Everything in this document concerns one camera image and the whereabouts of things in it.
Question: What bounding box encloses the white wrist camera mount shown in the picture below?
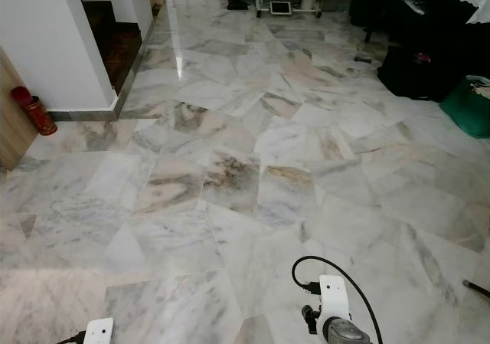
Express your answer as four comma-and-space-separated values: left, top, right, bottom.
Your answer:
83, 318, 115, 344
318, 275, 351, 339

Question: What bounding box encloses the black piano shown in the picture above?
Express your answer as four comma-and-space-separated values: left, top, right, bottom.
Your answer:
348, 0, 490, 54

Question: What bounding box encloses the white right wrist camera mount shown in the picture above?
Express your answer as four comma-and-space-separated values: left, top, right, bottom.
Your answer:
318, 275, 351, 339

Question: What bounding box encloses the dark wooden staircase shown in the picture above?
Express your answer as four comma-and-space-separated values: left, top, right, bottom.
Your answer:
80, 1, 145, 93

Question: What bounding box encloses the white framed tablet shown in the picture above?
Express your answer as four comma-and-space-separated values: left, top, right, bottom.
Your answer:
269, 1, 293, 16

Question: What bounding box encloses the light wooden cabinet panel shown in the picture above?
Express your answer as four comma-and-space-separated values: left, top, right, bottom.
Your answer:
0, 49, 41, 171

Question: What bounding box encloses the black fabric bag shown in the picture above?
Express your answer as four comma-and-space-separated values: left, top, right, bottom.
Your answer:
377, 45, 469, 102

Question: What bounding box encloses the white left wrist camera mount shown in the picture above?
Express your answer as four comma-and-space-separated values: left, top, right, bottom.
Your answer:
83, 318, 115, 344

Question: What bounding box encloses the green plastic bin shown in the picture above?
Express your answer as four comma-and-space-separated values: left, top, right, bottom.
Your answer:
439, 74, 490, 139

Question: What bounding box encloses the red cylindrical tin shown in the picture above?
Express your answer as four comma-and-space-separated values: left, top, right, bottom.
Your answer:
11, 86, 58, 136

